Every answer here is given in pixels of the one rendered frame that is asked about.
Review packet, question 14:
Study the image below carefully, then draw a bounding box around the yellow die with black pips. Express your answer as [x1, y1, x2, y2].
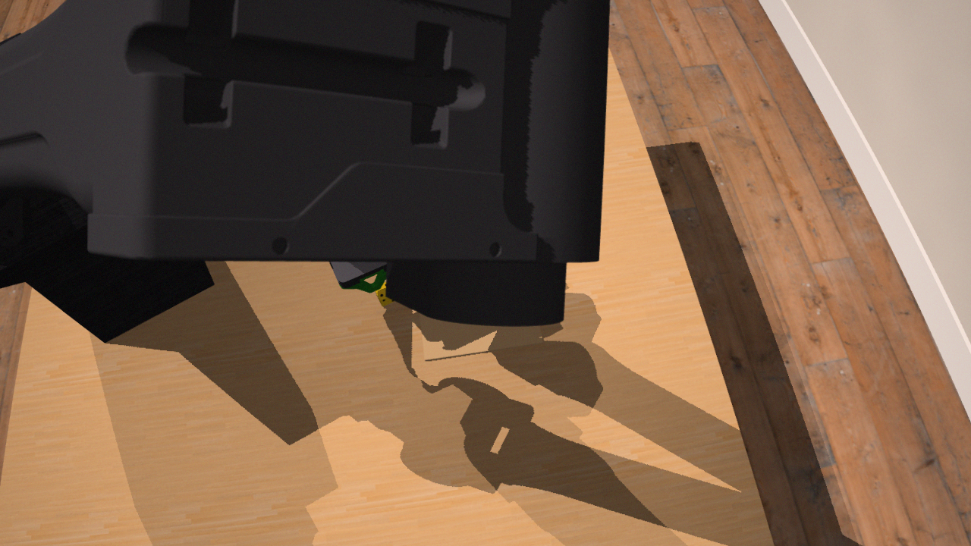
[376, 282, 394, 306]

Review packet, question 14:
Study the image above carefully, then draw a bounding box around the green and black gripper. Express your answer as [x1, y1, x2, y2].
[329, 262, 387, 293]

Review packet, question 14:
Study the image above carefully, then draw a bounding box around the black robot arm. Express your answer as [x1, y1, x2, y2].
[0, 0, 610, 327]

